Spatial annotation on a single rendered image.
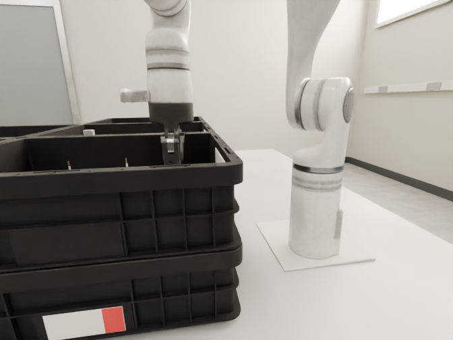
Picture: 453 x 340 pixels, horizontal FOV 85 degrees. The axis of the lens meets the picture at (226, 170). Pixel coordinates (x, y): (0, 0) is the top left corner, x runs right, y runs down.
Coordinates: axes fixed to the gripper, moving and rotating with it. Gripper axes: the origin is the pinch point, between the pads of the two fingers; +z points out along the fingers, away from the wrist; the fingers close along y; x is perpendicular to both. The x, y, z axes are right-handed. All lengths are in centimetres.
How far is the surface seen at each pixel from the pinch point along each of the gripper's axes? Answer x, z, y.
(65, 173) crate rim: 9.5, -7.5, -18.7
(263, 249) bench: -17.0, 15.4, -1.6
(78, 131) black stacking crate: 30.0, -5.6, 34.4
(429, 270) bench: -44.8, 15.2, -12.3
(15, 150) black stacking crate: 29.6, -5.7, 6.0
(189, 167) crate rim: -2.9, -7.5, -18.6
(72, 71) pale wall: 138, -49, 303
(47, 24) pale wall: 156, -99, 300
